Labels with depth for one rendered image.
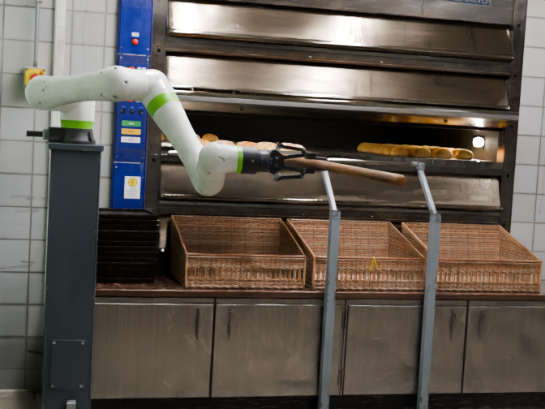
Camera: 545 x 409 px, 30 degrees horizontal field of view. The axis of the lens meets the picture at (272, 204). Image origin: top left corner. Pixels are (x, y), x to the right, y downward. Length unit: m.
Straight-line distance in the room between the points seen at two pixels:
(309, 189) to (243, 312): 0.86
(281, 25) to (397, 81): 0.67
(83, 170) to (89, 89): 0.42
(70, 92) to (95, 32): 1.21
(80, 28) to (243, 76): 0.80
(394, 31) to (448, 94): 0.43
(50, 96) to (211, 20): 1.39
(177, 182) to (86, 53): 0.74
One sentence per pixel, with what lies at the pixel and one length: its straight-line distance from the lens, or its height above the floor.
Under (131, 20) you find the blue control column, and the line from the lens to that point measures 4.86.
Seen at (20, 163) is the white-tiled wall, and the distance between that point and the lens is 4.85.
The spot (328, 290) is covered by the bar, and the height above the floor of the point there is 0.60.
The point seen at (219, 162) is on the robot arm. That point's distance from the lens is 3.32.
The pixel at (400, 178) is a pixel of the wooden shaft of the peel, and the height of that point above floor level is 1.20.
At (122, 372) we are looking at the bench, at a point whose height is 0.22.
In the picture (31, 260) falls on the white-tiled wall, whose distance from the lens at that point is 4.89.
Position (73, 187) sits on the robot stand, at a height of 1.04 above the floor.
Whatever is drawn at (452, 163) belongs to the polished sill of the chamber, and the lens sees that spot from 5.33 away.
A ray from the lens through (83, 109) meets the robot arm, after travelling 3.92.
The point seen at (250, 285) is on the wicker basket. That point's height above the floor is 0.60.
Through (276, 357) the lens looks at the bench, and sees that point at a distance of 4.58.
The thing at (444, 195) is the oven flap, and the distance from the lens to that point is 5.32.
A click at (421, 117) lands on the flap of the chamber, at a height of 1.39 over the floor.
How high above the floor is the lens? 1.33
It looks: 5 degrees down
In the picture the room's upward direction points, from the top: 3 degrees clockwise
